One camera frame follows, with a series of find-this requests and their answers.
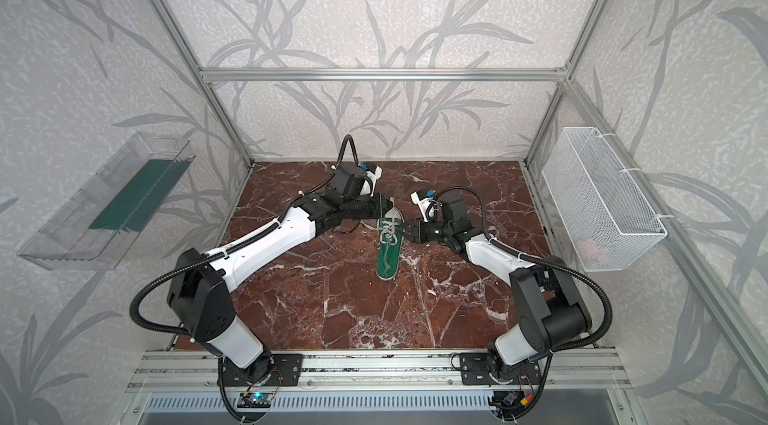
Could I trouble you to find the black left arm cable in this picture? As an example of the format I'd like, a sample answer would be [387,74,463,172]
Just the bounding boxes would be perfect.
[128,134,361,420]

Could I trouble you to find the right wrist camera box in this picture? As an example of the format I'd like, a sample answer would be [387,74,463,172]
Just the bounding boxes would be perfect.
[410,186,469,222]

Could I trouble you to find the white wire mesh basket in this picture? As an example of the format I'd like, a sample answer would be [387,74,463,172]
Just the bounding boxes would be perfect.
[542,127,667,272]

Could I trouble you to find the pink object in basket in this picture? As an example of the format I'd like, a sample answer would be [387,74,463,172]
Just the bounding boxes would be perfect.
[577,239,606,261]

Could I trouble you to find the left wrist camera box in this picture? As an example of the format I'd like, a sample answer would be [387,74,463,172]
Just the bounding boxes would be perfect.
[329,163,382,199]

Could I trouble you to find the clear plastic wall tray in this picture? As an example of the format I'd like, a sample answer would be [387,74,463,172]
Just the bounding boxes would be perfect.
[18,132,195,271]

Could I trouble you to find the green canvas sneaker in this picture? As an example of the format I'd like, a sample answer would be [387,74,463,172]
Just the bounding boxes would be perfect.
[376,207,404,281]

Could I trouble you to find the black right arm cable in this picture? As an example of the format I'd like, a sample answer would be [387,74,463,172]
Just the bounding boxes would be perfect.
[434,186,614,420]

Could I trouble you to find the right circuit board with wires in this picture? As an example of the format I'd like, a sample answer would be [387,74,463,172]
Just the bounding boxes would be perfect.
[488,387,542,422]

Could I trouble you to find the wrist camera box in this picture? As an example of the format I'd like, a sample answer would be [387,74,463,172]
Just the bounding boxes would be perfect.
[410,186,469,222]
[329,163,382,199]

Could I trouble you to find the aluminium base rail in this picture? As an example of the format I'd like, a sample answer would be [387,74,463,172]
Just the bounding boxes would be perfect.
[112,348,644,424]

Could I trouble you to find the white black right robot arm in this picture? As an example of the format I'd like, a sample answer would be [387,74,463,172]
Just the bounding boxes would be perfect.
[396,218,593,383]

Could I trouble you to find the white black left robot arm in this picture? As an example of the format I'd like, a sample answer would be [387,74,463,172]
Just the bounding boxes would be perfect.
[167,192,394,384]

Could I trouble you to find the white shoelace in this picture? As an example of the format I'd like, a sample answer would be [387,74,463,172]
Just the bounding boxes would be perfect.
[377,215,404,247]

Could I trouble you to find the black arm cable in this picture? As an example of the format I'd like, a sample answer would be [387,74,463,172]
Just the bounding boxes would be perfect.
[128,134,361,420]
[434,186,614,420]

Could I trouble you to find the aluminium cage frame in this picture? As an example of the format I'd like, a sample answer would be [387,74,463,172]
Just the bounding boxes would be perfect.
[147,0,767,393]

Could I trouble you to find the green circuit board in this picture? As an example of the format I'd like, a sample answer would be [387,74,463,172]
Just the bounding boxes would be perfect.
[237,391,275,410]

